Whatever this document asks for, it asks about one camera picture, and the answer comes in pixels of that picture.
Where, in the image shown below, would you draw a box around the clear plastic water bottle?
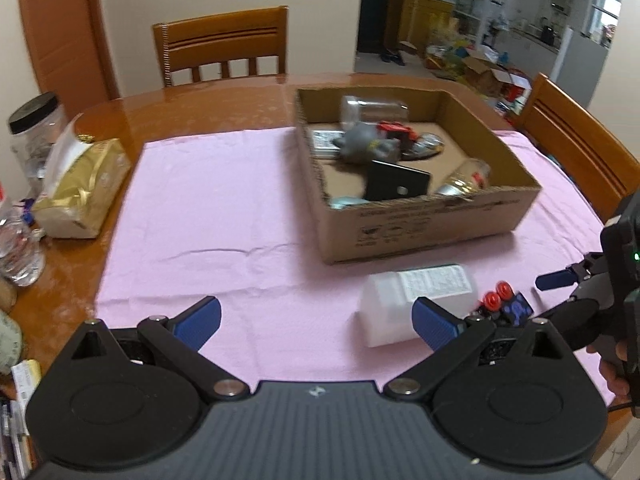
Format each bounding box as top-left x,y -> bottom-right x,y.
0,184 -> 47,287

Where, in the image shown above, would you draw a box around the stack of books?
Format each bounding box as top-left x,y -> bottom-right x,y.
0,359 -> 42,478

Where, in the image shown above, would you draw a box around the wooden door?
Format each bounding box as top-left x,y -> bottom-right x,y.
16,0 -> 121,107

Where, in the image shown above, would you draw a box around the pink table cloth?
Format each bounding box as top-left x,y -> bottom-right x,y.
95,125 -> 606,391

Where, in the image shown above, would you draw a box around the person's right hand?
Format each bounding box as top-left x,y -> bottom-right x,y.
599,352 -> 632,402

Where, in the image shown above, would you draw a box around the wooden chair with bead chain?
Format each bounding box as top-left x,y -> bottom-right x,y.
152,6 -> 290,89

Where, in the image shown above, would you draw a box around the clear plastic jar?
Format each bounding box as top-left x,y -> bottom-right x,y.
340,95 -> 410,127

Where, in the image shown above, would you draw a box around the gold foil packet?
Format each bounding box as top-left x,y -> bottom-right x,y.
32,137 -> 132,240

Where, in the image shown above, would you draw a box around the small white box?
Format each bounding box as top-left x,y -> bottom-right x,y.
311,129 -> 347,154

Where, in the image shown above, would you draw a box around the plastic jar with black lid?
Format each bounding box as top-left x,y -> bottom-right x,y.
7,92 -> 69,196

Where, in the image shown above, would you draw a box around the black case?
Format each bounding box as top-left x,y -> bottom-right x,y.
365,159 -> 432,203

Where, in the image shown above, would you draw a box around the open cardboard carton on floor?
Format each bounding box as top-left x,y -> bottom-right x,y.
462,55 -> 522,99

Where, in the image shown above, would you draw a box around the grey toy figure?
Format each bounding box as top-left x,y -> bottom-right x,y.
332,122 -> 407,163

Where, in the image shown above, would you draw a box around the yellow wooden cabinet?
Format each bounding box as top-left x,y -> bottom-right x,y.
397,0 -> 457,54

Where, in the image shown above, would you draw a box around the cardboard box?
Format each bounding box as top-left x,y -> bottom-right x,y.
294,87 -> 543,265

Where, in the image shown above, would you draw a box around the white plastic bottle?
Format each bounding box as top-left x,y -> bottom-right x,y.
357,263 -> 476,348

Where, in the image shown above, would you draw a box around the blue toy car red wheels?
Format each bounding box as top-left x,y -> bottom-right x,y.
467,282 -> 534,326

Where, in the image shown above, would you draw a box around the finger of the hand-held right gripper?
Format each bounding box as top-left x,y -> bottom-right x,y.
531,296 -> 601,332
535,253 -> 608,292

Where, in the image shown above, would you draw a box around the grey refrigerator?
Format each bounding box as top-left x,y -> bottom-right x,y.
552,25 -> 626,111

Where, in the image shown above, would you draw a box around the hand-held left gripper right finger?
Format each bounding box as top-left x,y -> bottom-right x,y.
382,296 -> 568,403

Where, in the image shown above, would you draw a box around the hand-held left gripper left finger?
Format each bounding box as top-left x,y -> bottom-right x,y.
70,296 -> 251,403

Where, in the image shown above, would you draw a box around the pale green cloth bundle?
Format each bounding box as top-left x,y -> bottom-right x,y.
0,309 -> 27,377

